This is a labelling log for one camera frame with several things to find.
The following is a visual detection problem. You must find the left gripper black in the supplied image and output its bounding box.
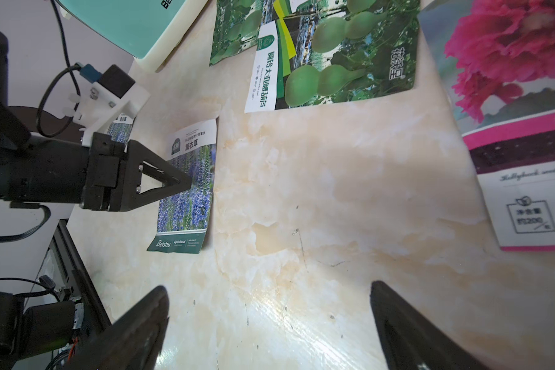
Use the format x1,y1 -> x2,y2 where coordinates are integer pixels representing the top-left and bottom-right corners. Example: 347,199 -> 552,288
0,133 -> 192,212

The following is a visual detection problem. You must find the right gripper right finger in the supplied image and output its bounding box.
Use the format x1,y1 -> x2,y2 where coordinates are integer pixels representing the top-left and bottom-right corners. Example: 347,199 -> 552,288
370,281 -> 487,369

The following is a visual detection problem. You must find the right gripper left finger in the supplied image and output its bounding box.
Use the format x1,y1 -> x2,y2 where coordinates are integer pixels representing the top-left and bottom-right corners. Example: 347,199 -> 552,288
63,285 -> 170,369

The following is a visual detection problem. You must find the lavender seed packet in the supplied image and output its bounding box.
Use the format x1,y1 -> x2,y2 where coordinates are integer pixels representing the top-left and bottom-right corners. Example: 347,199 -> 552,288
107,113 -> 134,144
148,119 -> 217,254

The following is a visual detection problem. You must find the green gourd packet front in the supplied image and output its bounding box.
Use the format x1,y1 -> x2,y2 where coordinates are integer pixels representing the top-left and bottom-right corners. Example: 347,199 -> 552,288
245,0 -> 421,113

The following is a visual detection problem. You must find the green gourd packet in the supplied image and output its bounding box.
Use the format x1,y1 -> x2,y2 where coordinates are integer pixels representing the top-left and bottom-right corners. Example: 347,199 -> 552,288
210,0 -> 274,66
245,0 -> 421,113

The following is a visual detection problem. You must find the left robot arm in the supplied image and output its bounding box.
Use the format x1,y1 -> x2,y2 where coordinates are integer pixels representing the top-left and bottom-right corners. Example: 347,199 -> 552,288
0,32 -> 192,212

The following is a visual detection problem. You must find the hollyhock seed packet front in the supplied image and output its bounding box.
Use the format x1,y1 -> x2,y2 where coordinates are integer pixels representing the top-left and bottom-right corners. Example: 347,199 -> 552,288
418,0 -> 555,251

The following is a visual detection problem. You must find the mint green toaster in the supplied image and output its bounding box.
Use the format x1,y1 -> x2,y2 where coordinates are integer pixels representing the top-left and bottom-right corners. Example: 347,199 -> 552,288
57,0 -> 208,72

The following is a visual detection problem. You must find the green gourd packet rear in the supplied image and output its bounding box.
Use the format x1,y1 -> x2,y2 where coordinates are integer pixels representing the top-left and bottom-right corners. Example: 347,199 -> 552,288
210,0 -> 274,66

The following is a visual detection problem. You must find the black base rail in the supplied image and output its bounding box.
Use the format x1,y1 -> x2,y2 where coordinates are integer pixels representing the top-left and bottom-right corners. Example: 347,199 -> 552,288
0,219 -> 113,370

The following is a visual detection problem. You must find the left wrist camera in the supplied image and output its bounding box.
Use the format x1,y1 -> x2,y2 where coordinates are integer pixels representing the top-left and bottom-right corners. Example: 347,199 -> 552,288
69,64 -> 150,147

